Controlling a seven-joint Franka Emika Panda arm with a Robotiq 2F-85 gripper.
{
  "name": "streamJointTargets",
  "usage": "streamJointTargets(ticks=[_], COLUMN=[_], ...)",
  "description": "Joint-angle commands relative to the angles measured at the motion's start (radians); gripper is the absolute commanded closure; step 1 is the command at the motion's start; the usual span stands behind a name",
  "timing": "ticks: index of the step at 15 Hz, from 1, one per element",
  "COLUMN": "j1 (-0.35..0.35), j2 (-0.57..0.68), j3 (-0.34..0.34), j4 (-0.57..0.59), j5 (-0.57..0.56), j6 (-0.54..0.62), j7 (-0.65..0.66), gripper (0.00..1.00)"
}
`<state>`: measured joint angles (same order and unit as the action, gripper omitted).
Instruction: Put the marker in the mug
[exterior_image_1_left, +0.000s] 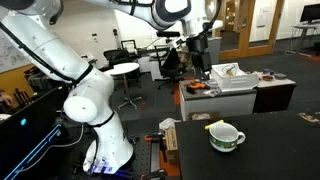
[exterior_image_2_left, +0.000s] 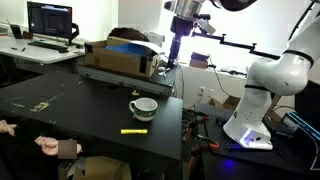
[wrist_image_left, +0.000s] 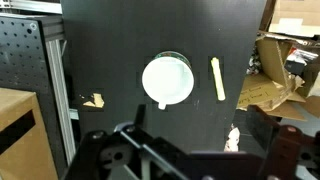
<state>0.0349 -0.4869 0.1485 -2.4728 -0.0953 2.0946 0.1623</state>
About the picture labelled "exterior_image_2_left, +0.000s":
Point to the white green ceramic mug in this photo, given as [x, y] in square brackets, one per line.
[143, 109]

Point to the white office desk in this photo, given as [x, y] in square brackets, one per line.
[19, 48]

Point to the cardboard box under table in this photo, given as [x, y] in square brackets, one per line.
[94, 168]

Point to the black keyboard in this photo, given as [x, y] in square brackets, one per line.
[60, 49]

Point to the orange black clamp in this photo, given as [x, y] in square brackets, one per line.
[212, 144]

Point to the person's left hand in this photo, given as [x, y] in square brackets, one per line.
[7, 128]

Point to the person's right hand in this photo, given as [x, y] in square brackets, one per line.
[51, 146]

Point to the large cardboard box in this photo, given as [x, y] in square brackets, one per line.
[138, 58]

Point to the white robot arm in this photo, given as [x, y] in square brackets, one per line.
[285, 76]

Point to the grey metal platform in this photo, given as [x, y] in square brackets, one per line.
[156, 84]

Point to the black computer monitor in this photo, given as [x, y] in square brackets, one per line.
[52, 20]

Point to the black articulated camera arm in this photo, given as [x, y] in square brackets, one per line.
[251, 48]

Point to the yellow highlighter marker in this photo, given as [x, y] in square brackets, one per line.
[133, 131]

